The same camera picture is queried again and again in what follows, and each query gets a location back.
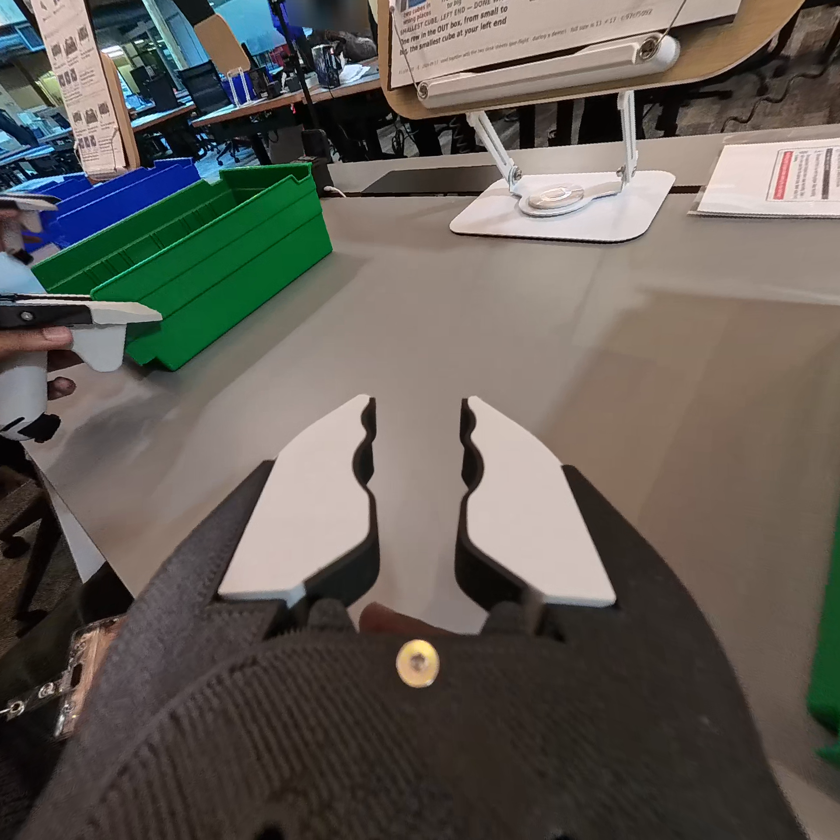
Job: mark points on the blue plastic bin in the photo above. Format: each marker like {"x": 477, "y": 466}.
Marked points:
{"x": 118, "y": 197}

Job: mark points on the person's right hand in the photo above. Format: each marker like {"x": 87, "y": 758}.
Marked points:
{"x": 400, "y": 620}

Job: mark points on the printed paper sheet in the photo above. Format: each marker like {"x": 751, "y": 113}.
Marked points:
{"x": 735, "y": 177}

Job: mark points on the metal badge clip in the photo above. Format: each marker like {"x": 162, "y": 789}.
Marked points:
{"x": 79, "y": 663}

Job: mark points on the wooden document board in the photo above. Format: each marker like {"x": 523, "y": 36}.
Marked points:
{"x": 128, "y": 124}

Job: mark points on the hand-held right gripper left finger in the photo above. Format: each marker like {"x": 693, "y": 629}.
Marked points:
{"x": 308, "y": 512}

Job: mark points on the dark flat pad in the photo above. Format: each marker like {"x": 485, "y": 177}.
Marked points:
{"x": 426, "y": 180}

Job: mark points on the black tripod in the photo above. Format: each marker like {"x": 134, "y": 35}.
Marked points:
{"x": 295, "y": 65}

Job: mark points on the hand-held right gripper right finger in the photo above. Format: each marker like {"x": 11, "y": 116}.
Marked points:
{"x": 531, "y": 518}

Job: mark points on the cardboard sign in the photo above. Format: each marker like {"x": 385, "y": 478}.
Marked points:
{"x": 223, "y": 39}

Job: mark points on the wooden edged table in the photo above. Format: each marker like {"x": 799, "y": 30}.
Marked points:
{"x": 275, "y": 108}

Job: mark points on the black battery charger box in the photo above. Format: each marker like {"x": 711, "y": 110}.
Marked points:
{"x": 321, "y": 172}

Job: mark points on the dark patterned mug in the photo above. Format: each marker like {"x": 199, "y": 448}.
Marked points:
{"x": 327, "y": 65}

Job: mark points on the green plastic bin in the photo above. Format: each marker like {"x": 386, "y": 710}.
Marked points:
{"x": 216, "y": 262}
{"x": 827, "y": 676}

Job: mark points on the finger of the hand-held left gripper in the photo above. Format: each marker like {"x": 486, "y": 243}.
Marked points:
{"x": 124, "y": 313}
{"x": 29, "y": 203}

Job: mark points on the wooden white document stand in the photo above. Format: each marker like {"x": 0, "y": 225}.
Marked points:
{"x": 623, "y": 210}

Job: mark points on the printed instruction sheet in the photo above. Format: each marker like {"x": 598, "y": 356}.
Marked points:
{"x": 82, "y": 98}
{"x": 525, "y": 33}

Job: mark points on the person's dark clothing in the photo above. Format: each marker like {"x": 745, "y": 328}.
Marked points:
{"x": 33, "y": 623}

